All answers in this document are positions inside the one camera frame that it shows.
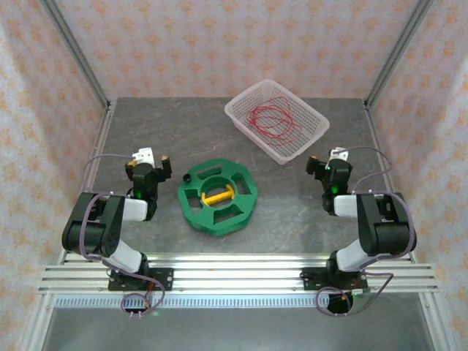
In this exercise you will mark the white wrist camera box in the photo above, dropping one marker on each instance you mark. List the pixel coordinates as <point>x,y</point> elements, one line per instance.
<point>338,153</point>
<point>144,155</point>

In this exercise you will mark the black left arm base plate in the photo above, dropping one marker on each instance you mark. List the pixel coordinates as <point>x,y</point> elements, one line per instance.
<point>164,279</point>

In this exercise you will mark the white perforated plastic basket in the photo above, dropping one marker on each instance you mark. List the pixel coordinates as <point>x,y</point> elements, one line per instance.
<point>311,120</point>

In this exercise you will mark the aluminium mounting rail frame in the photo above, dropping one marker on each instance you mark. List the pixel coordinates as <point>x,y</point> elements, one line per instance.
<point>237,272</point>

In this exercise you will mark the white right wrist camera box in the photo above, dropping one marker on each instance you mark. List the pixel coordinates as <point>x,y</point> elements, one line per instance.
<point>338,153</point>

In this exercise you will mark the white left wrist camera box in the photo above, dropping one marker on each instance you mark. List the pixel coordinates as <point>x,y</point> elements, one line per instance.
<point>144,155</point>

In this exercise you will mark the aluminium table side rail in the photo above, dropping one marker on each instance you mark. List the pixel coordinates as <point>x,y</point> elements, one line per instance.
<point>98,146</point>
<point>373,128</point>

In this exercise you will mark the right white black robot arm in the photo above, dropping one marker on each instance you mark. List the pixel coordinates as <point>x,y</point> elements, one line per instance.
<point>384,234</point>

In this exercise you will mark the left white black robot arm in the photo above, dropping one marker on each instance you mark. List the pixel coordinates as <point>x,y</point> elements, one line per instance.
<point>109,219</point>

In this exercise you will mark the aluminium corner post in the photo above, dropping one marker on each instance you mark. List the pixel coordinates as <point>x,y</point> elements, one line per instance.
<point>75,47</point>
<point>399,47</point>

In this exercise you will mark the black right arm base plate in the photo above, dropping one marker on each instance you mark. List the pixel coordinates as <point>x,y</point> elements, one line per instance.
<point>311,281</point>

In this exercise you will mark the small green circuit board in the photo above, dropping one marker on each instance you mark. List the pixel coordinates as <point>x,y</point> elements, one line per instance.
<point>360,291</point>

